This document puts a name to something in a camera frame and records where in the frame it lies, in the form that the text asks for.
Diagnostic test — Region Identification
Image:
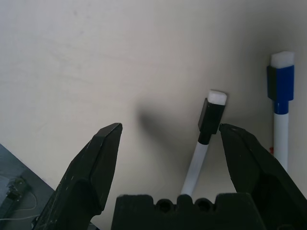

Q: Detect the blue capped white marker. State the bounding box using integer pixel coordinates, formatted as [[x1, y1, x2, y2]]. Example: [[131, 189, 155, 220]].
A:
[[266, 51, 295, 173]]

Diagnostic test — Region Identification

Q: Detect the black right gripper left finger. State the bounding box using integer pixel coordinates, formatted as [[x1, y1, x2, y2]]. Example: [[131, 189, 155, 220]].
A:
[[35, 123, 123, 230]]

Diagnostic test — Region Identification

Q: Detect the black capped white marker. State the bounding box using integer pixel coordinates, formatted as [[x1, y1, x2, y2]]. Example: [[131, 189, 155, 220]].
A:
[[181, 90, 228, 196]]

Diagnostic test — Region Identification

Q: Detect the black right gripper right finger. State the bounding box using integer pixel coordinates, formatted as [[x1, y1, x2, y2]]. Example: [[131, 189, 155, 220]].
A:
[[219, 123, 307, 230]]

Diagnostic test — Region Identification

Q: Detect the small black device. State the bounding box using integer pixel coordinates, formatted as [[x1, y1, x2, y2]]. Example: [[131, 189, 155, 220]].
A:
[[6, 176, 28, 207]]

